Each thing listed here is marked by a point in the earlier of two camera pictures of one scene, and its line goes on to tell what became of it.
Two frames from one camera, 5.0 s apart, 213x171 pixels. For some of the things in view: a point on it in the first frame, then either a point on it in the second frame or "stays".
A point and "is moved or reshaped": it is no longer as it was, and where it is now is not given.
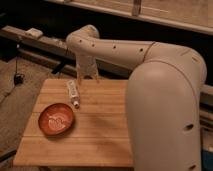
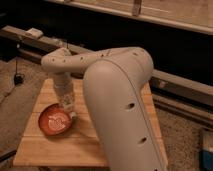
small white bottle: (72, 87) is moved or reshaped
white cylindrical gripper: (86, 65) to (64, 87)
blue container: (207, 160) stays
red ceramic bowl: (56, 119) stays
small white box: (33, 32) stays
